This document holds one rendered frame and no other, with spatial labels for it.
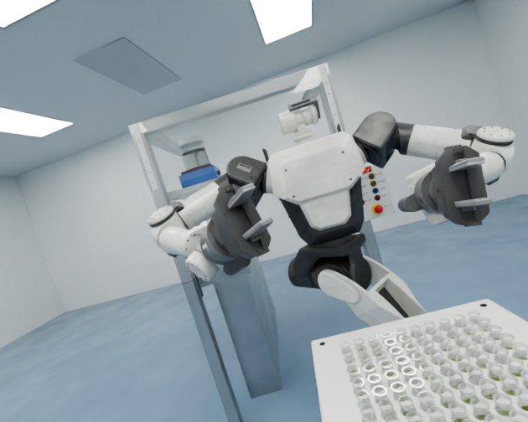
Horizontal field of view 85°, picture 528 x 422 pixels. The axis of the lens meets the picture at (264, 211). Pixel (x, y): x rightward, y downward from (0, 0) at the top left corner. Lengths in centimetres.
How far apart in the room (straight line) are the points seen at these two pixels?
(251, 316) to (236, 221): 141
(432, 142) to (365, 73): 426
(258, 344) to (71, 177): 541
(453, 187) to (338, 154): 38
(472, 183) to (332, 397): 36
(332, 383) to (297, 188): 56
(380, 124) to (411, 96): 426
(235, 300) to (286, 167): 114
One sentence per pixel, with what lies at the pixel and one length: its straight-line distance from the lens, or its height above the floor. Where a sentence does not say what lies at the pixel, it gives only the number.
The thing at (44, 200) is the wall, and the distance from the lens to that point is 710.
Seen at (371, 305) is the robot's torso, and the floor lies 80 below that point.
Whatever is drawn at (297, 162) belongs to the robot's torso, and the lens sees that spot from 82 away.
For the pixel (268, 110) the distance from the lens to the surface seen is 151.
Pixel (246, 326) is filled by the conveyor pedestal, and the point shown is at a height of 44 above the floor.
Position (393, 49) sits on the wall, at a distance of 531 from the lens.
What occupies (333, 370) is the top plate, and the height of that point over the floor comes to 97.
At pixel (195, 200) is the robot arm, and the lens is 86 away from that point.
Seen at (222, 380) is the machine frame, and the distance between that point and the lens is 179.
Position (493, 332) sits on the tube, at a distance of 41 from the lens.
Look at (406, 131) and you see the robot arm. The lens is 93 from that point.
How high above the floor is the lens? 119
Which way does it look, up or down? 4 degrees down
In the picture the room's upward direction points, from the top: 17 degrees counter-clockwise
